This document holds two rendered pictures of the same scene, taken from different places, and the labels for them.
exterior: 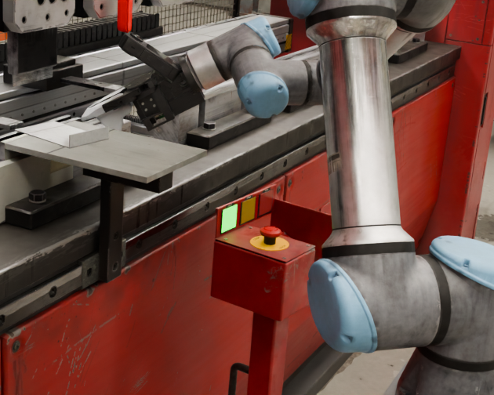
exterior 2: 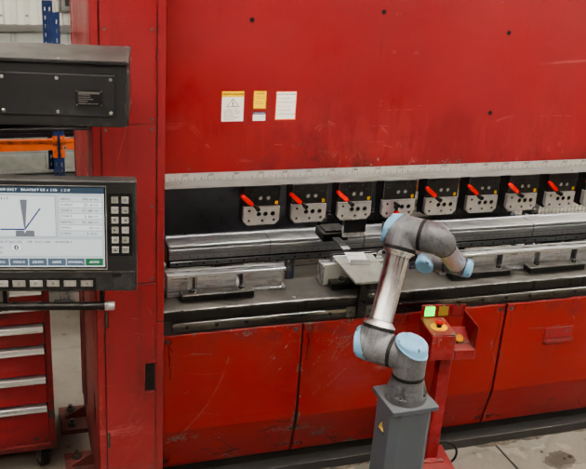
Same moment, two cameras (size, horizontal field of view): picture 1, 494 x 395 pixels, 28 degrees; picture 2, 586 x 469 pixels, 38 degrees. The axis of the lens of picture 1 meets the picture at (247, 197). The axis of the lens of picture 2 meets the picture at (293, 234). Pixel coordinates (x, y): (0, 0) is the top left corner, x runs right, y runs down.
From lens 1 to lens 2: 2.29 m
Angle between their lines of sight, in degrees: 42
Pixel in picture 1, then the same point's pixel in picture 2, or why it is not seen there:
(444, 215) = not seen: outside the picture
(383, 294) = (366, 341)
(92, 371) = (350, 351)
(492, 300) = (404, 357)
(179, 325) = not seen: hidden behind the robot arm
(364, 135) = (381, 288)
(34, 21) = (347, 216)
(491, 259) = (410, 343)
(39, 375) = (320, 342)
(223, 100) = (479, 259)
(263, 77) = (421, 257)
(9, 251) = (314, 294)
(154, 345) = not seen: hidden behind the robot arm
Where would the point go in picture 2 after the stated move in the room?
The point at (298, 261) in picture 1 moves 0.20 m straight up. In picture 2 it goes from (442, 337) to (448, 293)
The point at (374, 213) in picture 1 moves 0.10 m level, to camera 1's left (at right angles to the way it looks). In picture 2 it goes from (376, 314) to (355, 304)
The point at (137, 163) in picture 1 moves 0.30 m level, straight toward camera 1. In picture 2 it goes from (362, 276) to (316, 299)
